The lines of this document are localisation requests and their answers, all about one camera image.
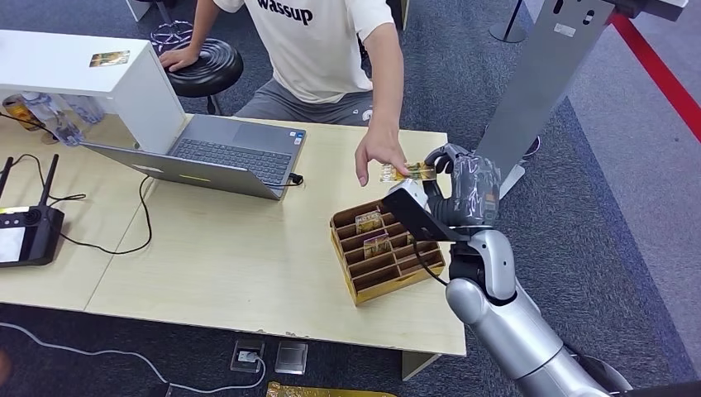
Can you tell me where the person's left hand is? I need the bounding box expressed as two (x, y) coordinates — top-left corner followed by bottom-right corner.
(354, 126), (411, 189)

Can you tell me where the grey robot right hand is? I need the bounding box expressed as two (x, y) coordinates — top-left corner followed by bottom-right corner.
(423, 143), (503, 228)

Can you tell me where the person's right hand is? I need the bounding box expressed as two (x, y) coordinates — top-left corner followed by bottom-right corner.
(158, 45), (202, 74)

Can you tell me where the card sticker on shelf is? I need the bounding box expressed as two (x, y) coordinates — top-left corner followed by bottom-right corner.
(88, 50), (132, 69)

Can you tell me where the person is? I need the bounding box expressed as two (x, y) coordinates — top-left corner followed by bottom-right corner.
(158, 0), (411, 188)

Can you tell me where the wooden slotted card holder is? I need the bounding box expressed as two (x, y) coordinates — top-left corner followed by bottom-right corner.
(329, 199), (447, 306)

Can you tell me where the chrome stool base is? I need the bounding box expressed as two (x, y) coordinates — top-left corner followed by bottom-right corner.
(149, 21), (193, 53)

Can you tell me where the black round stool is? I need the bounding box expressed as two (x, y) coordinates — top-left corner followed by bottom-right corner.
(164, 38), (245, 117)

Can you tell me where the grey laptop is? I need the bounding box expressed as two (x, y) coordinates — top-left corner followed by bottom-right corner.
(82, 113), (307, 202)

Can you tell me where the clear plastic bottle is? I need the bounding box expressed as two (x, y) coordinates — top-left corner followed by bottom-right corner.
(21, 92), (84, 148)
(60, 93), (105, 126)

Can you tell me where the white desk shelf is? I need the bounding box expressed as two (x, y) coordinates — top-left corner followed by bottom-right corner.
(0, 30), (188, 156)

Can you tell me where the grey kiosk stand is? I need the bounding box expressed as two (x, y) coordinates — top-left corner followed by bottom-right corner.
(474, 0), (690, 200)

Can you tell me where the black stanchion base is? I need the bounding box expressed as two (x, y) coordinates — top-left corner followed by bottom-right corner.
(488, 0), (529, 45)

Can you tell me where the yellow drink can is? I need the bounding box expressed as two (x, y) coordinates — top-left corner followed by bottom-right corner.
(1, 93), (43, 132)

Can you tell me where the wooden table leg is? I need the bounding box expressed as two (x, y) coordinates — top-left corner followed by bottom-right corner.
(400, 350), (442, 382)

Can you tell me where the red barrier belt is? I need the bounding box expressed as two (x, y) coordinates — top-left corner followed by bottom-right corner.
(605, 12), (701, 146)

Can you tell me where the metal floor plate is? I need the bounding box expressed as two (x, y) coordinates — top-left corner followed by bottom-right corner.
(274, 341), (309, 375)

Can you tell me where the black controller with antennas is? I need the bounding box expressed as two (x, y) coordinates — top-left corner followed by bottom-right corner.
(0, 155), (65, 269)

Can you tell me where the round metal base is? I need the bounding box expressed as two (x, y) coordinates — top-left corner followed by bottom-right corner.
(569, 350), (634, 395)

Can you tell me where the floor socket with plug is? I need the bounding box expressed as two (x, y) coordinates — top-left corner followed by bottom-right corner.
(230, 339), (266, 375)

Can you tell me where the gold foil sheet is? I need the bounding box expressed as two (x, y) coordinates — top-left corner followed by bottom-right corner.
(265, 381), (398, 397)

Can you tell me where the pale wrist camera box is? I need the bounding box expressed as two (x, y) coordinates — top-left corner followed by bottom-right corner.
(387, 179), (431, 213)

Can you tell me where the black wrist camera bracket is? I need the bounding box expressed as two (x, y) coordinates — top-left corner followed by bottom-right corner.
(380, 189), (468, 244)

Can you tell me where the black laptop plug cable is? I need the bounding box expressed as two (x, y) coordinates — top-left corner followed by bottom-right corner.
(267, 172), (305, 191)

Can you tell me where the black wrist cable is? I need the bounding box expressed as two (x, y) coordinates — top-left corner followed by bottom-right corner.
(411, 240), (451, 288)

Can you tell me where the black power cable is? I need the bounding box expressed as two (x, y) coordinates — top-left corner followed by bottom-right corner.
(57, 175), (155, 257)

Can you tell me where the thin black cable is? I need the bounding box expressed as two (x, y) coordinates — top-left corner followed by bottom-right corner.
(0, 154), (88, 205)

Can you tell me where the white floor cable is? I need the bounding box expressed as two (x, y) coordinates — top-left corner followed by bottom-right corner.
(0, 322), (268, 397)

